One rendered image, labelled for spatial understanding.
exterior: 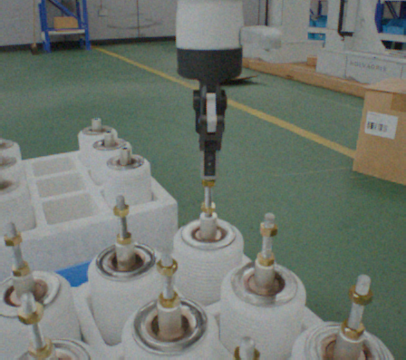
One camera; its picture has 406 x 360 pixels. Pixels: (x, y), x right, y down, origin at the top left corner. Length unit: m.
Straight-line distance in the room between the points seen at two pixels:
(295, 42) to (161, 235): 2.97
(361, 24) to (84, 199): 2.50
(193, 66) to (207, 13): 0.06
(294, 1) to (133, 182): 2.98
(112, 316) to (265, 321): 0.18
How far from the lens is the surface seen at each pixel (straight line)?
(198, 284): 0.52
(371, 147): 1.39
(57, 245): 0.72
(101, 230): 0.72
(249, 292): 0.43
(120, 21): 6.55
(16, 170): 0.82
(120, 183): 0.74
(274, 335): 0.44
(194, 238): 0.51
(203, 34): 0.40
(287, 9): 3.50
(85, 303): 0.55
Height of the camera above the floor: 0.54
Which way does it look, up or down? 22 degrees down
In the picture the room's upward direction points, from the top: straight up
